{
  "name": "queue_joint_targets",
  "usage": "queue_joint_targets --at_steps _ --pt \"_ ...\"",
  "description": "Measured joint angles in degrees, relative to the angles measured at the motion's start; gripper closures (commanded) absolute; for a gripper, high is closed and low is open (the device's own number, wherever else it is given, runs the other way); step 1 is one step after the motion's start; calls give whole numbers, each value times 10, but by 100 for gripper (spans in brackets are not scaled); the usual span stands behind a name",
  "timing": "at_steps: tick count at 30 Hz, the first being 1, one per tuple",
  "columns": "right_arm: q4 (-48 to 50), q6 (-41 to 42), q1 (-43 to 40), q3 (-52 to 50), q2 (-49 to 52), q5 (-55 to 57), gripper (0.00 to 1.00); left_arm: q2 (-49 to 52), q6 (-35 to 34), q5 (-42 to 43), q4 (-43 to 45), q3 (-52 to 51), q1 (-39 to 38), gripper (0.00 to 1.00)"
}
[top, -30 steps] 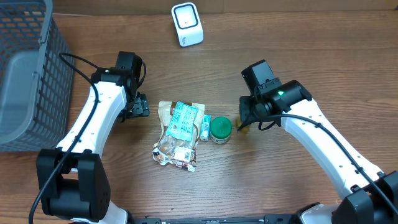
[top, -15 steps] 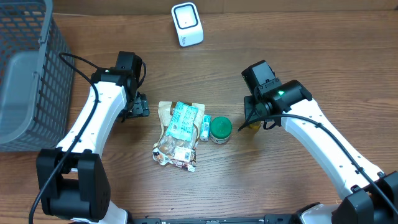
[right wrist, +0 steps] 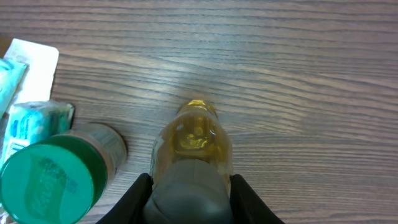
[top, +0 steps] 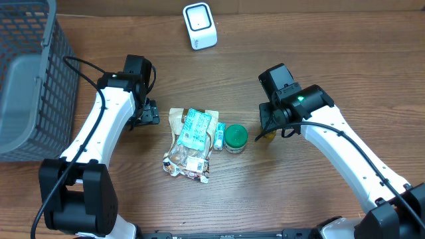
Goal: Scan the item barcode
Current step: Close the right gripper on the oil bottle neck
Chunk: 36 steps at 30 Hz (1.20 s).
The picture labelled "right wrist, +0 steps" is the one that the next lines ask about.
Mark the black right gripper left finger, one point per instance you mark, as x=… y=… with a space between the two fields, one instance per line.
x=129 y=208

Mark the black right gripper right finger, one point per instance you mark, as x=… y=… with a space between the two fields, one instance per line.
x=247 y=206

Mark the yellow juice bottle silver cap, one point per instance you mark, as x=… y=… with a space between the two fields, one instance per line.
x=190 y=167

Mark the green lid white jar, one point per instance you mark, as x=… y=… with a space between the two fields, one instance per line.
x=59 y=179

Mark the teal white tissue pack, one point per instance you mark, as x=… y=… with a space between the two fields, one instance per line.
x=32 y=122

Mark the brown white snack packet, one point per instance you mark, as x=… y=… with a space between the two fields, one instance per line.
x=41 y=61

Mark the teal white snack packet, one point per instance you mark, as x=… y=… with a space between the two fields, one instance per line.
x=11 y=74

